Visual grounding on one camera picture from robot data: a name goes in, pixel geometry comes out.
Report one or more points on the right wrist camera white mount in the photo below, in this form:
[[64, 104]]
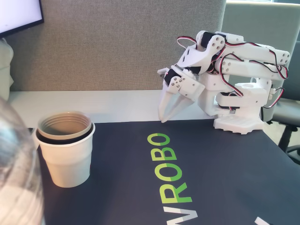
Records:
[[163, 71]]

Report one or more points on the beige ribbed cup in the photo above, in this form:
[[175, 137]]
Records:
[[58, 124]]

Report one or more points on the black framed monitor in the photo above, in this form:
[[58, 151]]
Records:
[[18, 11]]

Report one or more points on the pale grey chair back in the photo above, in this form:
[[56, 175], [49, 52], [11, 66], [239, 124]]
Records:
[[257, 21]]

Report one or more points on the black mat with green logo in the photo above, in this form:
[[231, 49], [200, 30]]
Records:
[[234, 175]]

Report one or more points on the grey fabric partition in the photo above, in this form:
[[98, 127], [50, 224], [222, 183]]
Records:
[[105, 47]]

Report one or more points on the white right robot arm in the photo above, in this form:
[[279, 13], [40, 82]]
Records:
[[246, 68]]

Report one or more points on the grey office chair black base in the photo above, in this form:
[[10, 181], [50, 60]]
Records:
[[288, 110]]

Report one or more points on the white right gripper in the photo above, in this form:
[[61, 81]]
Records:
[[187, 86]]

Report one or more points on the clear plastic water bottle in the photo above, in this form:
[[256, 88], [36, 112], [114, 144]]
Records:
[[16, 175]]

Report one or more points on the white rounded object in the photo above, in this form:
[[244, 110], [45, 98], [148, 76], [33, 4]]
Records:
[[5, 70]]

